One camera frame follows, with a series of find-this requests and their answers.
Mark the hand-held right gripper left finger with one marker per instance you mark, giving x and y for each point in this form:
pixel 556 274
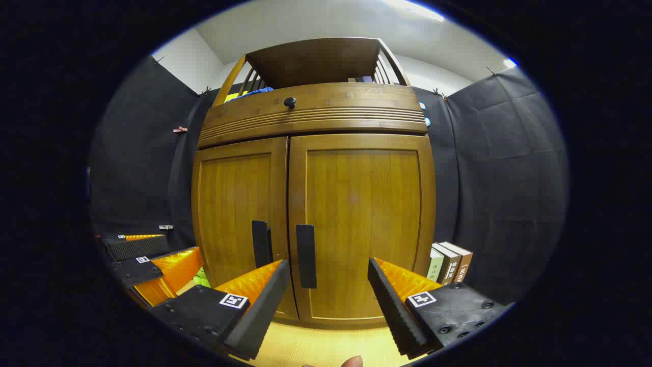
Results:
pixel 260 316

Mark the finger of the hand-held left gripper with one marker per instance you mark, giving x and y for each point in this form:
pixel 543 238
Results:
pixel 137 270
pixel 140 247

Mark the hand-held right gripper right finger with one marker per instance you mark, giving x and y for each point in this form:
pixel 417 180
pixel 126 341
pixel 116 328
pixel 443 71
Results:
pixel 392 311

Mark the wooden cabinet door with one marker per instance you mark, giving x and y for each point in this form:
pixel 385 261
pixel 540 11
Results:
pixel 234 204
pixel 361 204

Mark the wooden double-door shoe cabinet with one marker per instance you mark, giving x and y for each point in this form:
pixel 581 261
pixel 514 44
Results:
pixel 316 61

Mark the white and green book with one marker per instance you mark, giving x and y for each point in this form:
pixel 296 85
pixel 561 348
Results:
pixel 435 267

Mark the green frog plush toy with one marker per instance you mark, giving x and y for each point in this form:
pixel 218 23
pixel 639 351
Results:
pixel 202 279

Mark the brown book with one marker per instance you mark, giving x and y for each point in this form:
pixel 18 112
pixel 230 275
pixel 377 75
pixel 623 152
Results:
pixel 462 267

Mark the black backdrop cloth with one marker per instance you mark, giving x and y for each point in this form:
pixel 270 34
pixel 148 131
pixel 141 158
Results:
pixel 509 178

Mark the blue cloth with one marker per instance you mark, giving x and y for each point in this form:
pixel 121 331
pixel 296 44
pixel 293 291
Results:
pixel 254 92

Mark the wooden drawer with black knob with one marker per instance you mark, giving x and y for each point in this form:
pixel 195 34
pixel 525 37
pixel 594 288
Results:
pixel 346 102

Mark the row of small books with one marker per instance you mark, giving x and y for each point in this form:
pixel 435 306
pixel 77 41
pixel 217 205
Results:
pixel 361 79

